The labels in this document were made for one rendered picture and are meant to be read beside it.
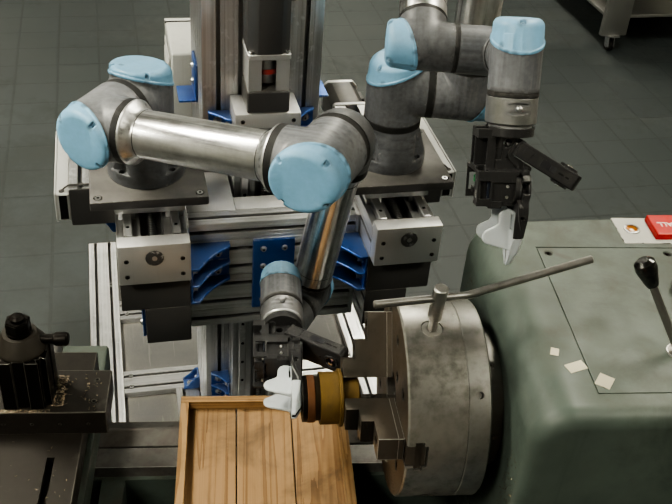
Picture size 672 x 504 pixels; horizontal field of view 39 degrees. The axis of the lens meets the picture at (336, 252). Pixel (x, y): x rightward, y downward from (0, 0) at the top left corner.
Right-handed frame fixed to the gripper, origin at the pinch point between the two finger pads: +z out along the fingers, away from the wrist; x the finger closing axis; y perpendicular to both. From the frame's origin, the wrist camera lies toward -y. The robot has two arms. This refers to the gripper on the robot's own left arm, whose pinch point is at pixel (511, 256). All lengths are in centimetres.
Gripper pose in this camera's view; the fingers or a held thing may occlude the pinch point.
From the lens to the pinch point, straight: 148.6
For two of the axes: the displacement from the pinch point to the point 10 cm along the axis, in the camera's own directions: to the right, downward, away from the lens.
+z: -0.4, 9.6, 2.8
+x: 1.0, 2.9, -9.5
